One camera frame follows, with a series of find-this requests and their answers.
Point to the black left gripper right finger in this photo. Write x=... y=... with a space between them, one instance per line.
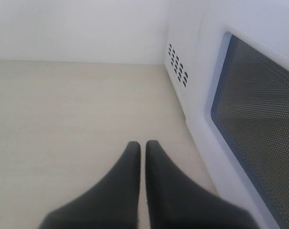
x=176 y=202

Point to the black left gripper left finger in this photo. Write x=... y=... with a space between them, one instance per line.
x=110 y=204

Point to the white microwave door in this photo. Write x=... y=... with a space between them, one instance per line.
x=238 y=114

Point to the white Midea microwave body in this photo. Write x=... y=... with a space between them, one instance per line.
x=180 y=61

